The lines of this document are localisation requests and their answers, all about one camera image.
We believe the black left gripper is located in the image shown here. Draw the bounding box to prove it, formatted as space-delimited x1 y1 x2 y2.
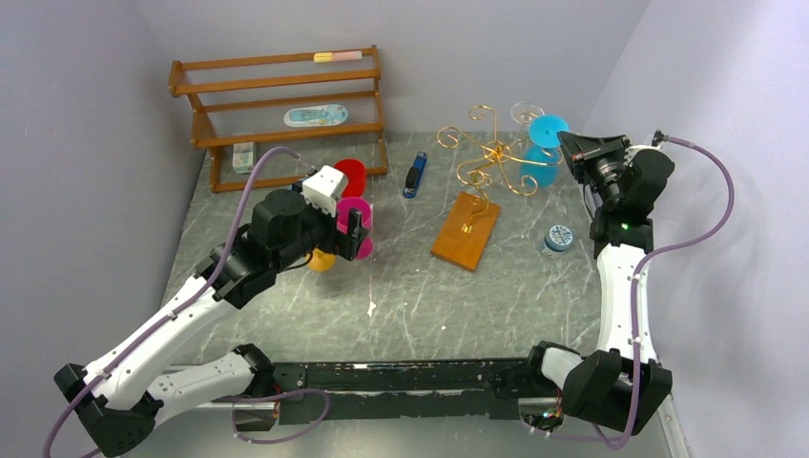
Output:
275 181 368 273

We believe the pink plastic wine glass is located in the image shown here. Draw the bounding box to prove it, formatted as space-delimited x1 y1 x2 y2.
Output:
336 196 375 261

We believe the yellow plastic wine glass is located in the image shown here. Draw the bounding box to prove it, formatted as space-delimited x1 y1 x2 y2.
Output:
306 249 336 272

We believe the blue wine glass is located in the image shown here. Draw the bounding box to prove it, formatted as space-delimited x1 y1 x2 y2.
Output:
520 114 570 188

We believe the red plastic wine glass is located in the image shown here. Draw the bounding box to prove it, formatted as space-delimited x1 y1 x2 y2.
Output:
334 158 366 198

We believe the clear wine glass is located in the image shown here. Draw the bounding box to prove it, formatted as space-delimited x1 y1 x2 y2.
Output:
509 102 545 142

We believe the gold wire wine glass rack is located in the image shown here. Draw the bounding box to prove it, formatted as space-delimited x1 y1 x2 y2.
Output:
430 105 544 272

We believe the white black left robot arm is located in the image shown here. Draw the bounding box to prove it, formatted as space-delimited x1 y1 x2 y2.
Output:
54 189 371 457

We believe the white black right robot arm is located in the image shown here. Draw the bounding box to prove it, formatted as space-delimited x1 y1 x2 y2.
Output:
524 132 674 438

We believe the wooden shelf rack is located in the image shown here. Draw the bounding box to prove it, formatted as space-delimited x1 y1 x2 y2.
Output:
168 45 389 193

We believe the blue stapler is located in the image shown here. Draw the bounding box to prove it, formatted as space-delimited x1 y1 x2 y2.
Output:
403 151 427 198

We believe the blue white oval package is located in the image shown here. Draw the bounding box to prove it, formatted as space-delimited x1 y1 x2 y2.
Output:
282 104 349 128

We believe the small teal white box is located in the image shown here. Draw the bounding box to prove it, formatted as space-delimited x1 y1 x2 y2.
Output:
232 142 257 175

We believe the yellow pink eraser bar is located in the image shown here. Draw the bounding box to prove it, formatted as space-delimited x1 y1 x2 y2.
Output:
313 50 363 64

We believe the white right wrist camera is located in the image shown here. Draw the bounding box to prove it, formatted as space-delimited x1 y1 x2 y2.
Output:
626 144 660 164

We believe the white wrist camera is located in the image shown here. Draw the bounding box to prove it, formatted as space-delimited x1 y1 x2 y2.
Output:
626 144 660 164
301 165 348 217

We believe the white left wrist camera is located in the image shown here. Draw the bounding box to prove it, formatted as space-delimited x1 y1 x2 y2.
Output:
301 165 348 217

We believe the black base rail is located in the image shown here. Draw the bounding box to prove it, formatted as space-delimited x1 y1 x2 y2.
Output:
210 357 586 433

